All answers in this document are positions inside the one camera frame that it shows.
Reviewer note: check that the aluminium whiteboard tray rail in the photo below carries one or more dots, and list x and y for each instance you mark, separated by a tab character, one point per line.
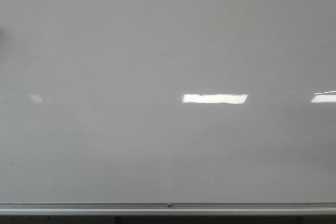
168	209

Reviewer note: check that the white whiteboard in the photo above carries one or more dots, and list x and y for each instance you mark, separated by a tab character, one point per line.
167	101

